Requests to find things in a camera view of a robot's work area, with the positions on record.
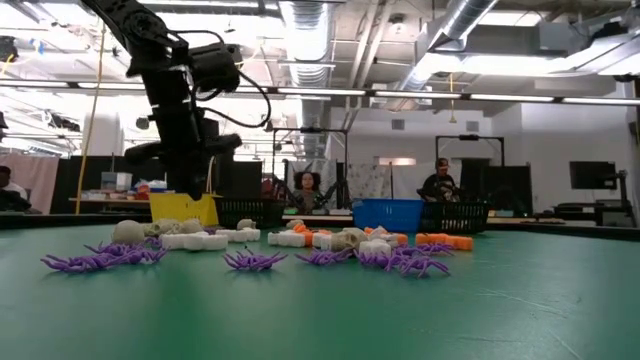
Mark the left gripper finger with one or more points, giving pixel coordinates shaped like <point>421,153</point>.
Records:
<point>205,177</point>
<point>184,177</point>

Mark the yellow plastic basket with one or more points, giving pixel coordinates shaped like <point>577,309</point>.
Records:
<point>170,210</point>

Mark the beige plastic skull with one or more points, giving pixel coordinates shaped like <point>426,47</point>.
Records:
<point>127,232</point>
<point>162,226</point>
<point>245,223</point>
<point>347,239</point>
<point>192,226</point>
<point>295,223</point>

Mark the purple plastic spider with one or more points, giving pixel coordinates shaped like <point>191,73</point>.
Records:
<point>252,261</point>
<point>402,249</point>
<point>112,248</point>
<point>154,242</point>
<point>435,248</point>
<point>420,265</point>
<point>211,230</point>
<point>377,259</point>
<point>75,262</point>
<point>137,256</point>
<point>325,257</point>

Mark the black plastic basket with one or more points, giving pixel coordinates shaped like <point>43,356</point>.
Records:
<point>455,217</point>
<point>250,212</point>

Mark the blue plastic basket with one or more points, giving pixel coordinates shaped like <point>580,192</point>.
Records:
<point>387,215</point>

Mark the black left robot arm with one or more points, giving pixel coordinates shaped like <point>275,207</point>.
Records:
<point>145,30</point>

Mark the blue container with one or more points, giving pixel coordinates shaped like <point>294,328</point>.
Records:
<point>159,191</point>

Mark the black round speaker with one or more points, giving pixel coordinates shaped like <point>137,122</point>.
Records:
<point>142,123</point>

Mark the red container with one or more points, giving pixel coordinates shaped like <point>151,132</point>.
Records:
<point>142,194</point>

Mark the clear storage box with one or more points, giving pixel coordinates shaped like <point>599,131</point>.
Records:
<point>116,181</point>

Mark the wooden work table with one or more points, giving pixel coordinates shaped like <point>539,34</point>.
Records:
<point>110,201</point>

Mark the black partition panel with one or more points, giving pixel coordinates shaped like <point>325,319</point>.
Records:
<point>515,190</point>
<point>90,175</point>

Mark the person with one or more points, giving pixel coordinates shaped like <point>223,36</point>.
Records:
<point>10,192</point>
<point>307,192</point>
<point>440,185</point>

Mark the long ceiling light bar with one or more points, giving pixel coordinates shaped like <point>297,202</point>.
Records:
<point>512,98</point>
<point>320,91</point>
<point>600,101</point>
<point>417,95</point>

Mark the pink curtain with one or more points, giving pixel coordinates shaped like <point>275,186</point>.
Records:
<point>37,180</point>

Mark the white patterned cloth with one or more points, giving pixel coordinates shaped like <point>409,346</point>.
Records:
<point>370,180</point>

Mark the green table mat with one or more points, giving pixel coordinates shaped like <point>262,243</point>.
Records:
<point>320,310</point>

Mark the grey ceiling air unit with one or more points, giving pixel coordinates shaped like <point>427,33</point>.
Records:
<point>552,37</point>

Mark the black desk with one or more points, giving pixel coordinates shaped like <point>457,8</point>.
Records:
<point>580,207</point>

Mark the black monitor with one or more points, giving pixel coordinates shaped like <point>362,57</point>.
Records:
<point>592,175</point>

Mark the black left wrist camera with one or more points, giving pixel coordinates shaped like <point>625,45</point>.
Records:
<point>215,67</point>

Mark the black station frame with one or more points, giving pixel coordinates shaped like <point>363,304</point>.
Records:
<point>469,136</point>
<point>310,130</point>

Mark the silver spiral duct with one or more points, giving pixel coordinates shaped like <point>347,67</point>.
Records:
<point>307,50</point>

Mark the grey wall vent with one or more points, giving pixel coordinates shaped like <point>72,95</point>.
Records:
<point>397,124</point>
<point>472,126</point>

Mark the silver ventilation duct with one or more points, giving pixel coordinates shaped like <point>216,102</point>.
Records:
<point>465,20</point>

